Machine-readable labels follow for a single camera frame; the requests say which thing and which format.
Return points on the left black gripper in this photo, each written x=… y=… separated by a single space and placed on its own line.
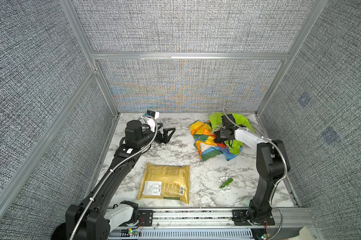
x=163 y=138

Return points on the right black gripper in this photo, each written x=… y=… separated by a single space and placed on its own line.
x=221 y=135

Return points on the multicolour zippered cloth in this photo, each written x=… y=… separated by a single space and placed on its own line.
x=207 y=147

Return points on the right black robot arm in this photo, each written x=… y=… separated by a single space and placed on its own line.
x=272 y=164

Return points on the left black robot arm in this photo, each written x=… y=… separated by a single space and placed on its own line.
x=91 y=219

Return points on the lime green cloth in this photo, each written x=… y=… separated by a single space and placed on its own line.
x=240 y=120

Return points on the grey cloth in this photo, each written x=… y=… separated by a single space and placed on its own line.
x=259 y=129

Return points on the green clear candy wrapper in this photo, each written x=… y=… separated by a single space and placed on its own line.
x=224 y=183

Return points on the gold foil snack package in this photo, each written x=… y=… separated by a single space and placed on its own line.
x=165 y=182

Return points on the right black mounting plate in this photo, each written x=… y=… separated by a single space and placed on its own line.
x=244 y=217

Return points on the black mounting plate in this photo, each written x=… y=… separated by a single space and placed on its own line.
x=144 y=218
x=244 y=217

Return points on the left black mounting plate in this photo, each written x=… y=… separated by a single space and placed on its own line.
x=144 y=218

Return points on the black round object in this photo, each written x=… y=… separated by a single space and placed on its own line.
x=59 y=233

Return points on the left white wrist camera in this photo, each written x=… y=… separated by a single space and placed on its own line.
x=154 y=114

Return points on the white slotted cable duct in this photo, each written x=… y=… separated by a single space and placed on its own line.
x=183 y=234

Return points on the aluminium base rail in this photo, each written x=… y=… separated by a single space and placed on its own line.
x=290 y=223

